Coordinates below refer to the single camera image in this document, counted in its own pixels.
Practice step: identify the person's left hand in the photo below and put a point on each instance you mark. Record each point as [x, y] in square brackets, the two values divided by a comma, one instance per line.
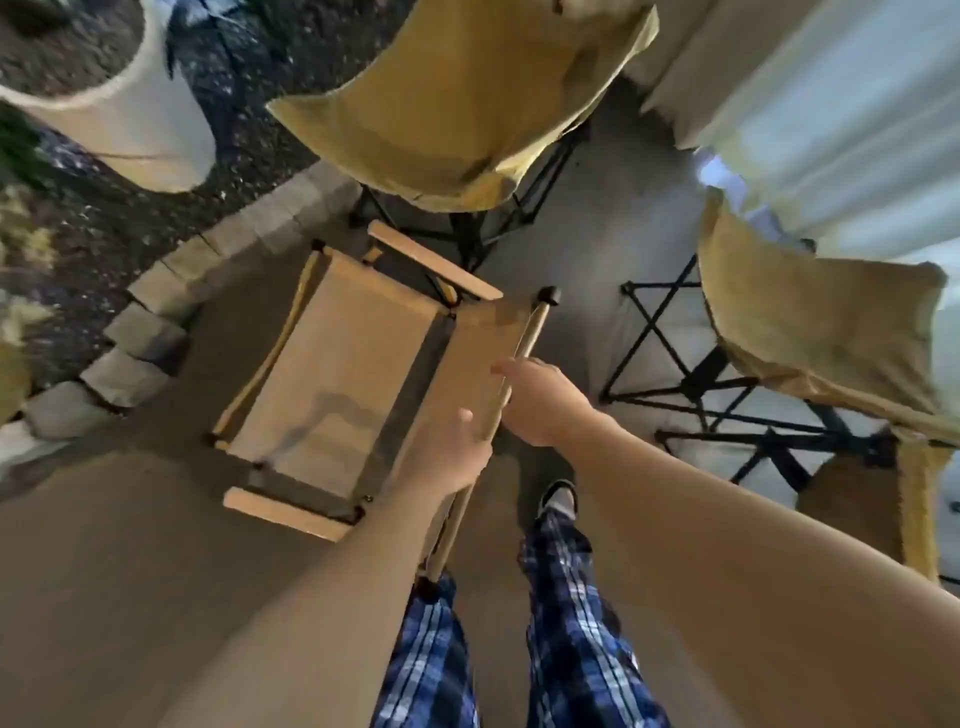
[450, 457]

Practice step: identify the person's right hand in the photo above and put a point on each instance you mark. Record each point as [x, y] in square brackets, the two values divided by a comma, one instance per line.
[547, 405]

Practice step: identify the wooden frame canvas chair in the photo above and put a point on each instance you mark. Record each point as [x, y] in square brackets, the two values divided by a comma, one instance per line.
[337, 375]

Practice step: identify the yellow fabric folding chair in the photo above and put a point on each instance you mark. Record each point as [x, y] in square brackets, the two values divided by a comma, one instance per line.
[465, 90]
[817, 322]

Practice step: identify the person's right forearm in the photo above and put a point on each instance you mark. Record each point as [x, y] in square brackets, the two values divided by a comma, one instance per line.
[750, 585]

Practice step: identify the person's left forearm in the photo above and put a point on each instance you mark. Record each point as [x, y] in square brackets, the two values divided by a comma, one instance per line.
[322, 622]

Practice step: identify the person's right shoe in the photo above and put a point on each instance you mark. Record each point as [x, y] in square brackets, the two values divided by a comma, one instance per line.
[559, 501]

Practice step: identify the blue plaid trousers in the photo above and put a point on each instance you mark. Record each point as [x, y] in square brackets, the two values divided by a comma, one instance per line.
[577, 645]

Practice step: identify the grey stone brick border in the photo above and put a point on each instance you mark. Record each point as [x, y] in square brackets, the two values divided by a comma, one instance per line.
[262, 221]

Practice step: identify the white sheer curtain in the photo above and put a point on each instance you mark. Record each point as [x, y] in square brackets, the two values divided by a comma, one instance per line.
[825, 90]

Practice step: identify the white round planter pot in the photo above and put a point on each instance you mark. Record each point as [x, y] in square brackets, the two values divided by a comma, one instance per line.
[142, 127]

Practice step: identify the green leafy plant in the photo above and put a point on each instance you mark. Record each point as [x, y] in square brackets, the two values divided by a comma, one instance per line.
[22, 225]

